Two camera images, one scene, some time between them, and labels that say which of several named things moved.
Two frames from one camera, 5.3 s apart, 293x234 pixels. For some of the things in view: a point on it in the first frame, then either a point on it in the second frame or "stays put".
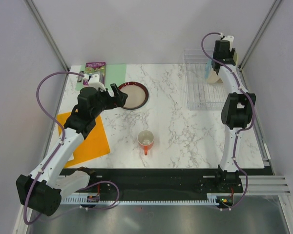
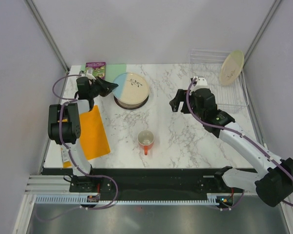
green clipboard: (115, 75) stays put
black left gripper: (118, 100) -> (106, 87)
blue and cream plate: (208, 66) -> (133, 88)
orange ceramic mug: (145, 140) stays put
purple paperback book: (95, 68) stays put
